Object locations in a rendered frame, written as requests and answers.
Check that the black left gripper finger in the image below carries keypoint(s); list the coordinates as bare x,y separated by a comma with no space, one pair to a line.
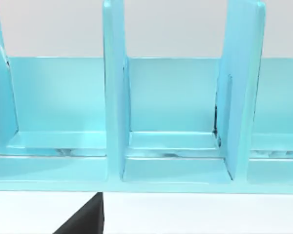
90,217

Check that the light blue rack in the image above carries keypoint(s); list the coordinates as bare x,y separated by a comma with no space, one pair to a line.
63,102

